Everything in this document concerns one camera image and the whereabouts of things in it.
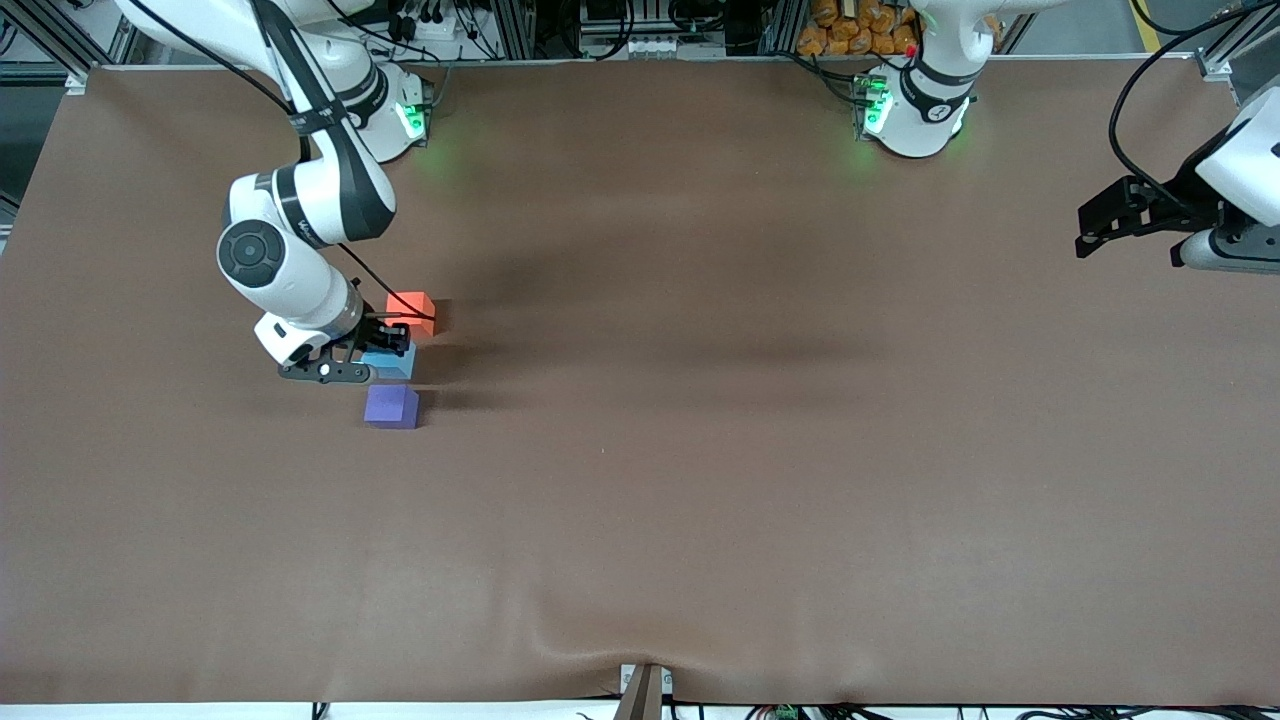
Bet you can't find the light blue foam block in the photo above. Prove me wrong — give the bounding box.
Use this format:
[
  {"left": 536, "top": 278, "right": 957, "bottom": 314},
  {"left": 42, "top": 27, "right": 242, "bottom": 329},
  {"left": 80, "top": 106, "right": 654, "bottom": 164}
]
[{"left": 359, "top": 340, "right": 417, "bottom": 382}]

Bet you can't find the orange foam block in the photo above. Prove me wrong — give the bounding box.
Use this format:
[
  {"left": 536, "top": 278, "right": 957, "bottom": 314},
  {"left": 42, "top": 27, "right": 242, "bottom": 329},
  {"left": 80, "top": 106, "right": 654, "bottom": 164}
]
[{"left": 385, "top": 291, "right": 438, "bottom": 340}]

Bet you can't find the purple foam block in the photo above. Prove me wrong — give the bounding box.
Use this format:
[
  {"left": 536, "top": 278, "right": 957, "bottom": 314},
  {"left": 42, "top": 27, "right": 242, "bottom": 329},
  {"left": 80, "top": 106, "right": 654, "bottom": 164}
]
[{"left": 364, "top": 384, "right": 421, "bottom": 430}]

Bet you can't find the white terminal block row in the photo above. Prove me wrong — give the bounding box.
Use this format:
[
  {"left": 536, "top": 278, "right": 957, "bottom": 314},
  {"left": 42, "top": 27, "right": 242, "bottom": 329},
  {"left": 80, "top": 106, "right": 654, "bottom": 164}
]
[{"left": 590, "top": 35, "right": 683, "bottom": 59}]

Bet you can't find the white power strip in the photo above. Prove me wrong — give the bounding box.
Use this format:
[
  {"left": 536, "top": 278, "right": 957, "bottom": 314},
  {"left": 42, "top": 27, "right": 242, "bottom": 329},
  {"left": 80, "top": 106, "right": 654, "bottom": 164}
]
[{"left": 385, "top": 0, "right": 473, "bottom": 43}]

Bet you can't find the orange snack bags pile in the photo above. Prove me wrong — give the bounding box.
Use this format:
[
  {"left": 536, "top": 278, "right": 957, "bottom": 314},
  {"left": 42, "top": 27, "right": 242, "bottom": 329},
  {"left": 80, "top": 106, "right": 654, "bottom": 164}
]
[{"left": 797, "top": 0, "right": 923, "bottom": 57}]

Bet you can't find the brown table cover sheet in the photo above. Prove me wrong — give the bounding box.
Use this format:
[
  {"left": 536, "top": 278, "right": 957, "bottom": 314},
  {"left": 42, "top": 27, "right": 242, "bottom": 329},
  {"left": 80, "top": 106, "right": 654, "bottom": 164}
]
[{"left": 0, "top": 55, "right": 1280, "bottom": 706}]

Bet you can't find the brown table edge clamp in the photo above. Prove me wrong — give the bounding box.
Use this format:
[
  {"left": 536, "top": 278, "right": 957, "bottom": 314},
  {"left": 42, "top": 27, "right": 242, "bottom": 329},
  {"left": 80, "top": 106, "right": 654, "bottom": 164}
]
[{"left": 612, "top": 662, "right": 674, "bottom": 720}]

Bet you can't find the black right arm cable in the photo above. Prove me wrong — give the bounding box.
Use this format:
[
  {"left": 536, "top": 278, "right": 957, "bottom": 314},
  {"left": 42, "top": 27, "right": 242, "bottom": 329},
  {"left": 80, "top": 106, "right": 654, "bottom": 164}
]
[{"left": 125, "top": 0, "right": 438, "bottom": 324}]

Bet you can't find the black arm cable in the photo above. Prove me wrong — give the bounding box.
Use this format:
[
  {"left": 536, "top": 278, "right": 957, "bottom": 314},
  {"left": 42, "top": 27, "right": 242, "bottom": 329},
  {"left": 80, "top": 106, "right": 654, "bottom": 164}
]
[
  {"left": 125, "top": 0, "right": 438, "bottom": 324},
  {"left": 1107, "top": 0, "right": 1280, "bottom": 199}
]

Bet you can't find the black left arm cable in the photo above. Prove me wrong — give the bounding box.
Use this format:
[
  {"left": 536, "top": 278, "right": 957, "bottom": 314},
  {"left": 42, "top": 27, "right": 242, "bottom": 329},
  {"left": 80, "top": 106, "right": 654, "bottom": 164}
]
[{"left": 1107, "top": 0, "right": 1280, "bottom": 199}]

